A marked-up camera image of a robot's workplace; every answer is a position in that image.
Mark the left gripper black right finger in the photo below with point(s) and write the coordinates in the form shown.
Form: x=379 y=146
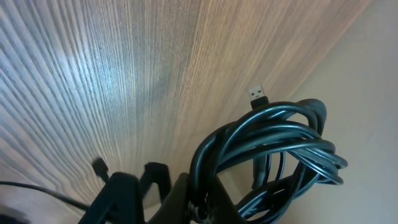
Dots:
x=176 y=208

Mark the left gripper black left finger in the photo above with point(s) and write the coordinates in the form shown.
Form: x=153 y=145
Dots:
x=121 y=192

